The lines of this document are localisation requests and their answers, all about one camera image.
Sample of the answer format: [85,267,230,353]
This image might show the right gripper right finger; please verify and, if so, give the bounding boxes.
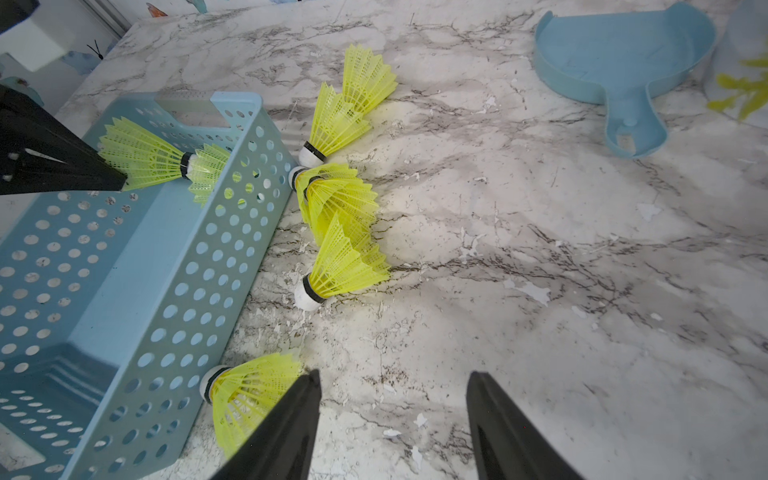
[466,371,582,480]

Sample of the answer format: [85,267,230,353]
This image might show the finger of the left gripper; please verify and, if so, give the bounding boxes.
[1,87,126,195]

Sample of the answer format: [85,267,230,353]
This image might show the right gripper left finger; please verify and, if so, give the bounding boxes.
[212,369,322,480]

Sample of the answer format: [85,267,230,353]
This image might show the yellow shuttlecock bottom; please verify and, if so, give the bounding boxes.
[199,350,304,459]

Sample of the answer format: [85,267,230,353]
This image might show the yellow shuttlecock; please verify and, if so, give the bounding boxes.
[289,163,379,246]
[298,82,371,168]
[294,213,391,312]
[199,350,304,459]
[99,117,230,205]
[342,44,398,115]

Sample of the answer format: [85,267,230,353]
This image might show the light blue plastic storage basket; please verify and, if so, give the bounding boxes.
[1,92,295,479]

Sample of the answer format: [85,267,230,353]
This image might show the light blue plastic scoop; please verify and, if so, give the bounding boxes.
[533,2,717,159]

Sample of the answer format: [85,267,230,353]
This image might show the artificial plant in white pot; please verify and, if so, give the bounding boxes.
[704,0,767,129]

